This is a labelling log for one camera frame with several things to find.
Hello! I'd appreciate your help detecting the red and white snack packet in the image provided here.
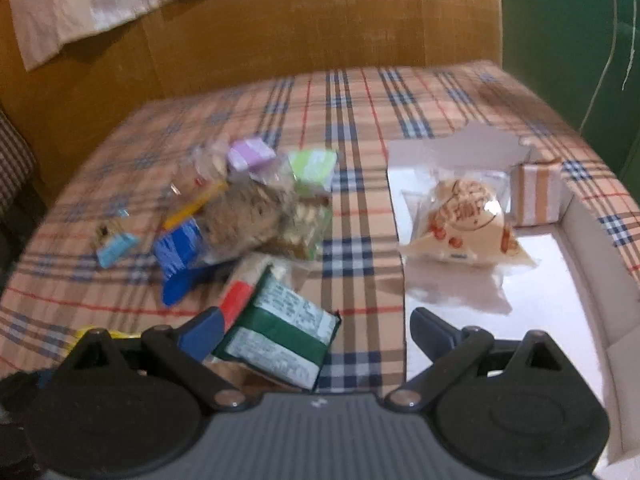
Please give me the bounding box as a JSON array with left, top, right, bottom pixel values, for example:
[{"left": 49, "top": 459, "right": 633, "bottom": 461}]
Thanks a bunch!
[{"left": 220, "top": 252, "right": 291, "bottom": 331}]

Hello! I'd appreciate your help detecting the yellow snack packet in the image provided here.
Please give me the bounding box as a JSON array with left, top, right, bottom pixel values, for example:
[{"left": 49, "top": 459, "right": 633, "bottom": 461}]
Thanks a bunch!
[{"left": 72, "top": 327, "right": 141, "bottom": 348}]

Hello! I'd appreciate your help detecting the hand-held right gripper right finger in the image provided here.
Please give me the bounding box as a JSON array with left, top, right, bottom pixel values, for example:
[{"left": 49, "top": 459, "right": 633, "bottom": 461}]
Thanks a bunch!
[{"left": 386, "top": 307, "right": 572, "bottom": 412}]

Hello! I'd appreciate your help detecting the clear bag with yellow strip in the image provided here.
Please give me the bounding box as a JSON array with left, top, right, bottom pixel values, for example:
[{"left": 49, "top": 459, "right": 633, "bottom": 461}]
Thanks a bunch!
[{"left": 162, "top": 140, "right": 238, "bottom": 231}]

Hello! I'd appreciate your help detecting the orange striped snack box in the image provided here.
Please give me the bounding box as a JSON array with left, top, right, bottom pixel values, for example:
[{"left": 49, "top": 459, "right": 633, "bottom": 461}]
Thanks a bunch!
[{"left": 510, "top": 157, "right": 563, "bottom": 227}]

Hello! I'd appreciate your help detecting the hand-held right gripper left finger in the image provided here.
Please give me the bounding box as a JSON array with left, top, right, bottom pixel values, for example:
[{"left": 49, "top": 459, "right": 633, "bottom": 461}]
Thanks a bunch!
[{"left": 62, "top": 307, "right": 248, "bottom": 412}]

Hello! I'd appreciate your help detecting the white cardboard box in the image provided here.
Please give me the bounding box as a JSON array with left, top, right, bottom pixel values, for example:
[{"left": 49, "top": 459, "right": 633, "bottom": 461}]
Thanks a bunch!
[{"left": 386, "top": 124, "right": 640, "bottom": 466}]

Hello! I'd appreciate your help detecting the green and white snack packet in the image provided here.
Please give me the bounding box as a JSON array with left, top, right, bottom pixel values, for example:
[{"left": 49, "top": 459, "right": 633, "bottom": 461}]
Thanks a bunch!
[{"left": 211, "top": 265, "right": 342, "bottom": 392}]

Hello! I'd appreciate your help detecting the clear nut snack packet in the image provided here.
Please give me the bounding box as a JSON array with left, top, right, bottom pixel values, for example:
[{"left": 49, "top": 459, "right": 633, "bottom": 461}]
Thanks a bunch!
[{"left": 270, "top": 195, "right": 333, "bottom": 262}]

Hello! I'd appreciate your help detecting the dark blue snack packet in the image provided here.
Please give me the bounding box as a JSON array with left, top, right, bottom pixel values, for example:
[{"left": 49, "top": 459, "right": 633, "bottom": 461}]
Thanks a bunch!
[{"left": 152, "top": 220, "right": 211, "bottom": 307}]

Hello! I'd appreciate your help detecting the brown checkered chair cloth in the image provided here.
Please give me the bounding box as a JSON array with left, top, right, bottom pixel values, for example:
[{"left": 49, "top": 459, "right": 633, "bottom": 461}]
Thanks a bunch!
[{"left": 0, "top": 107, "right": 38, "bottom": 216}]

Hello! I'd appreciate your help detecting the purple snack packet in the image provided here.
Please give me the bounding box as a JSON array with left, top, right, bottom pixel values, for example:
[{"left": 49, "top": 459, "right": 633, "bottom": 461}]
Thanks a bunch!
[{"left": 227, "top": 137, "right": 277, "bottom": 176}]

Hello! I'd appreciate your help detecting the cream round pastry packet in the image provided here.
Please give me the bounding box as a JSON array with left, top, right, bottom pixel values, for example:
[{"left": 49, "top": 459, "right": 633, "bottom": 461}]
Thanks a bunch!
[{"left": 400, "top": 172, "right": 538, "bottom": 268}]

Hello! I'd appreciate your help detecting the brown cardboard backdrop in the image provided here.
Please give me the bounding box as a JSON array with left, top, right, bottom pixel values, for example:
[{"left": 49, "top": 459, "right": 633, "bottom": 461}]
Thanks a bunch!
[{"left": 0, "top": 0, "right": 503, "bottom": 196}]

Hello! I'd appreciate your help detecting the brown granola snack packet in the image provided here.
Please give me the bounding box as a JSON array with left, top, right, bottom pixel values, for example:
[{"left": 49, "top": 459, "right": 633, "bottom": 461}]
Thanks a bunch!
[{"left": 200, "top": 180, "right": 301, "bottom": 261}]

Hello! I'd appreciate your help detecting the light green snack packet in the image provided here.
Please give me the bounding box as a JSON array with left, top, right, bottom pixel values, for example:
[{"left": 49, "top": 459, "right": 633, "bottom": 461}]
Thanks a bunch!
[{"left": 287, "top": 149, "right": 338, "bottom": 195}]

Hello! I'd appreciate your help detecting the plaid tablecloth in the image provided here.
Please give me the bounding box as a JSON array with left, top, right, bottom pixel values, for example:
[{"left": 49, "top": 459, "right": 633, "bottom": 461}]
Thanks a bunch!
[{"left": 0, "top": 60, "right": 640, "bottom": 401}]

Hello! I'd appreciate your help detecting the small light blue packet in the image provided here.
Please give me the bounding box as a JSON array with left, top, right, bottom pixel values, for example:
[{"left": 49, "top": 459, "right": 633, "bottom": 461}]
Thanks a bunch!
[{"left": 95, "top": 225, "right": 141, "bottom": 268}]

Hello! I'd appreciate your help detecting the green door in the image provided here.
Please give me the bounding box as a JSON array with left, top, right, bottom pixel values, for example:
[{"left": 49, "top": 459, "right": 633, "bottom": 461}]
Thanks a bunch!
[{"left": 497, "top": 0, "right": 640, "bottom": 176}]

